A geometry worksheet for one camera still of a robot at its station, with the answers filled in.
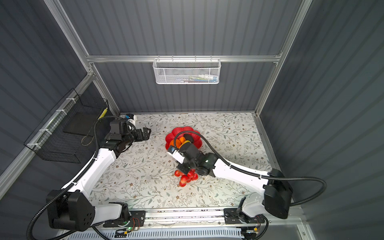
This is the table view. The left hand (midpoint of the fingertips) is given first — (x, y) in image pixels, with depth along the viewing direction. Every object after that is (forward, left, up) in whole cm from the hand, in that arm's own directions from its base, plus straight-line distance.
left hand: (142, 130), depth 83 cm
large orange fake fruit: (+3, -19, -17) cm, 25 cm away
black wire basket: (-4, +34, +6) cm, 35 cm away
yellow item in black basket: (+7, +21, +7) cm, 23 cm away
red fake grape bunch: (-25, -26, -7) cm, 37 cm away
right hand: (-17, -20, -6) cm, 27 cm away
